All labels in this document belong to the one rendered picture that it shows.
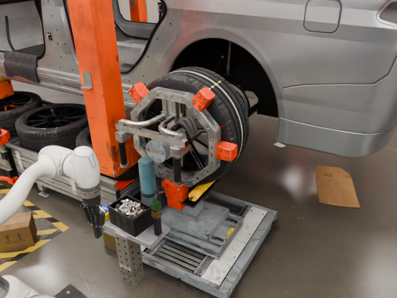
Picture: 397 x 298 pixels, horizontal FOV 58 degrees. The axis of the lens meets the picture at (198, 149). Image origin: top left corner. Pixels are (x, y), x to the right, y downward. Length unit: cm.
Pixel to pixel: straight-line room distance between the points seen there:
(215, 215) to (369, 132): 106
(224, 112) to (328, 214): 141
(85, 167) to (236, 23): 115
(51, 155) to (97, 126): 70
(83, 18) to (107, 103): 46
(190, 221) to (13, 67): 213
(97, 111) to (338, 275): 175
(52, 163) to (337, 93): 140
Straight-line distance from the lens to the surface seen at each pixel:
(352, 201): 311
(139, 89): 200
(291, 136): 216
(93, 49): 202
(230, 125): 186
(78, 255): 262
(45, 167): 153
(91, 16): 198
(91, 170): 146
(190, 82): 188
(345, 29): 193
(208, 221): 237
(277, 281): 237
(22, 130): 326
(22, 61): 354
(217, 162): 191
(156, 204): 181
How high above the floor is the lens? 175
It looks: 29 degrees down
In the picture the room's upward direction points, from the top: 1 degrees counter-clockwise
